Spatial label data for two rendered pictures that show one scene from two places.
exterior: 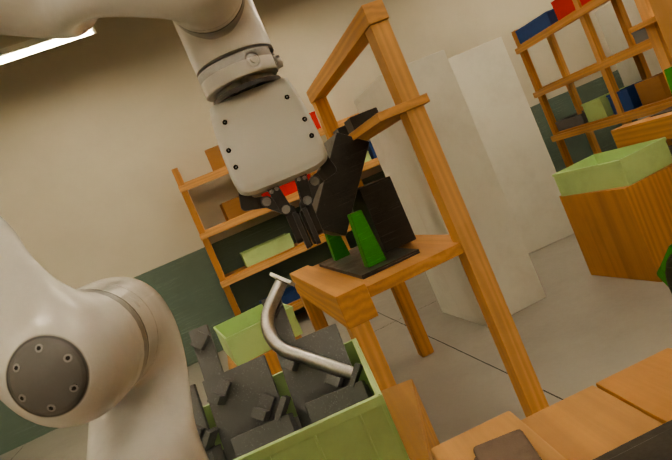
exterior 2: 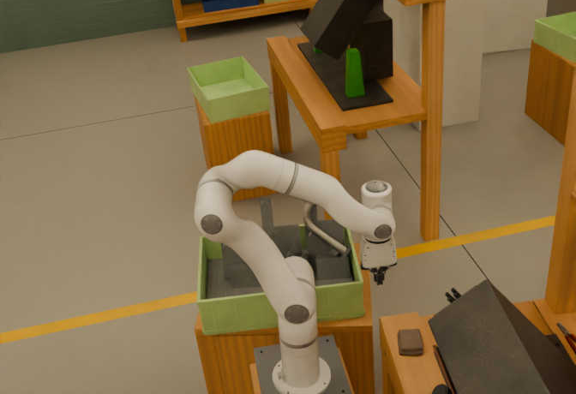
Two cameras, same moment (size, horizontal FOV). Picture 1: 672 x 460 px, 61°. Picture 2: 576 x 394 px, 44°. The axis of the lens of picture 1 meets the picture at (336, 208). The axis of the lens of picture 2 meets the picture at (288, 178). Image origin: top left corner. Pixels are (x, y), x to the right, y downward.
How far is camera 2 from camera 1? 1.71 m
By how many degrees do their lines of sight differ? 29
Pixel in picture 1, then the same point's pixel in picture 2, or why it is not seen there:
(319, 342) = (330, 226)
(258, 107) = (381, 247)
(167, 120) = not seen: outside the picture
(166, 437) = (310, 323)
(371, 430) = (352, 294)
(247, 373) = (287, 231)
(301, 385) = (314, 245)
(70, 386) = (303, 319)
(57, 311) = (303, 298)
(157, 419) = not seen: hidden behind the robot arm
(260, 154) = (375, 259)
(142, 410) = not seen: hidden behind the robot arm
